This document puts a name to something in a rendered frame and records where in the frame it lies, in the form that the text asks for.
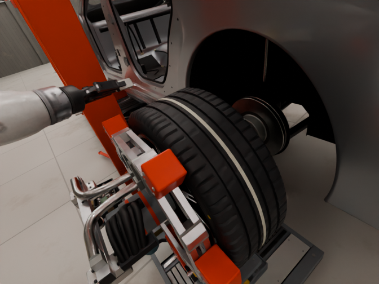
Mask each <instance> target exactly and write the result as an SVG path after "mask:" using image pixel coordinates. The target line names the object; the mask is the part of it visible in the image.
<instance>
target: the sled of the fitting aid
mask: <svg viewBox="0 0 379 284"><path fill-rule="evenodd" d="M255 254H256V255H257V256H258V257H259V258H260V259H261V260H262V264H261V265H260V266H259V267H258V268H257V269H256V270H255V272H254V273H253V274H252V275H251V276H250V277H249V278H248V279H247V280H246V281H245V282H244V283H243V284H255V283H256V282H257V281H258V279H259V278H260V277H261V276H262V275H263V273H264V272H265V271H266V270H267V269H268V263H267V262H266V261H265V260H264V259H263V258H262V257H261V256H260V255H259V254H258V253H255ZM197 283H198V284H206V283H202V282H200V281H199V279H198V280H197Z"/></svg>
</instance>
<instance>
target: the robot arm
mask: <svg viewBox="0 0 379 284"><path fill-rule="evenodd" d="M133 86H134V85H133V83H132V81H131V79H130V78H127V79H123V80H120V81H117V80H116V79H115V80H111V81H104V82H94V83H93V86H86V87H83V88H82V89H81V90H79V89H78V88H77V87H75V86H73V85H67V86H63V87H59V88H58V87H56V86H49V87H44V88H39V89H34V90H31V91H13V90H8V91H2V90H0V147H1V146H4V145H7V144H11V143H14V142H16V141H19V140H22V139H25V138H27V137H30V136H32V135H34V134H36V133H39V132H40V131H41V130H43V129H44V128H46V127H48V126H52V125H54V124H56V123H59V122H62V121H63V120H66V119H69V118H70V117H71V116H72V115H73V114H76V113H79V112H82V111H83V110H84V109H85V105H86V104H89V103H91V102H93V101H96V100H99V99H102V98H104V97H107V96H110V95H111V94H112V93H115V91H116V92H120V91H122V90H125V89H128V88H131V87H133Z"/></svg>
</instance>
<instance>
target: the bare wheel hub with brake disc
mask: <svg viewBox="0 0 379 284"><path fill-rule="evenodd" d="M232 108H234V109H235V110H236V111H237V112H238V113H240V114H241V115H242V116H243V117H244V119H245V120H247V121H248V123H249V124H250V126H251V127H252V128H254V130H255V131H256V132H257V134H258V136H259V137H260V138H261V139H262V140H263V142H264V145H266V147H267V148H268V150H269V151H270V154H271V155H272V156H274V155H276V154H277V153H278V152H280V151H281V150H282V149H283V147H284V146H285V143H286V140H287V130H286V127H285V124H284V121H283V119H282V117H281V116H280V114H279V113H278V112H277V110H276V109H275V108H274V107H273V106H272V105H271V104H269V103H268V102H267V101H265V100H263V99H261V98H258V97H255V96H246V97H243V98H241V99H239V100H238V101H236V102H235V103H234V104H233V105H232Z"/></svg>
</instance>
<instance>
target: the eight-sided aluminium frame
mask: <svg viewBox="0 0 379 284"><path fill-rule="evenodd" d="M111 136H112V137H111V139H112V140H113V142H114V145H115V147H116V152H117V154H118V156H119V158H120V160H121V161H122V162H123V164H124V165H125V167H126V168H128V166H127V164H126V162H125V160H124V158H123V156H122V155H121V153H123V154H124V155H125V156H126V158H127V159H128V160H129V161H130V162H131V164H132V165H133V167H134V169H135V170H136V172H137V173H138V175H139V176H140V178H141V179H142V180H143V174H142V169H141V165H142V164H143V163H145V162H147V161H149V160H150V159H152V158H153V157H155V156H157V155H158V154H157V153H156V152H155V150H154V149H153V148H152V149H151V148H150V147H149V146H148V145H147V144H146V143H145V142H144V141H143V140H142V139H140V138H139V137H138V136H137V135H136V134H135V133H133V131H132V129H129V128H128V127H127V128H125V129H123V130H121V131H119V132H117V133H115V134H113V135H111ZM134 146H136V147H137V148H138V149H139V150H140V151H141V152H142V155H140V156H139V157H138V156H137V155H136V154H135V153H134V152H133V151H132V150H131V148H133V147H134ZM143 182H145V181H144V180H143ZM145 184H146V186H147V187H148V189H149V190H150V192H151V193H153V192H152V191H151V189H150V188H149V186H148V185H147V183H146V182H145ZM170 193H171V195H172V196H173V197H174V199H175V201H176V202H177V204H178V205H179V207H180V209H181V210H182V211H183V213H184V215H185V216H186V218H187V219H188V220H186V221H185V222H184V223H183V224H182V223H181V222H180V221H179V219H178V217H177V216H176V214H175V212H174V211H173V209H172V208H171V206H170V205H169V203H168V201H167V200H166V198H165V197H164V196H163V197H162V198H161V199H157V198H156V197H155V196H154V195H153V194H152V195H153V196H154V198H155V200H156V201H157V203H158V205H159V206H160V208H161V209H162V211H163V213H164V214H165V216H166V217H167V220H165V221H164V222H163V223H161V224H160V227H161V229H162V230H164V232H165V233H166V235H167V236H168V238H169V240H170V241H171V242H172V244H173V245H174V247H175V248H176V250H177V251H178V254H179V255H180V257H181V258H182V260H183V261H184V263H185V264H186V266H189V268H190V269H191V270H192V271H193V272H194V274H195V275H196V276H197V278H198V279H199V281H200V282H202V283H205V281H204V280H202V279H201V276H200V275H199V272H198V271H197V268H196V266H195V261H196V260H197V259H198V258H199V257H200V256H201V255H203V254H204V253H205V252H206V251H207V250H208V249H210V248H211V244H210V241H209V234H208V232H207V230H206V228H205V226H204V224H203V222H202V220H201V219H200V218H199V217H198V216H197V215H196V213H195V212H194V210H193V209H192V207H191V205H190V204H189V203H188V201H187V200H186V198H185V196H184V195H183V193H182V192H181V190H180V189H179V187H176V188H175V189H174V190H172V191H171V192H170ZM170 224H171V226H172V227H173V228H174V232H175V234H176V235H177V237H178V239H179V240H180V242H181V244H182V246H183V247H184V248H183V249H182V248H181V246H180V245H179V243H178V242H177V240H176V239H175V238H174V236H173V235H172V234H171V232H170V231H169V230H168V228H167V226H168V225H170ZM198 246H200V249H201V251H200V250H199V249H197V247H198Z"/></svg>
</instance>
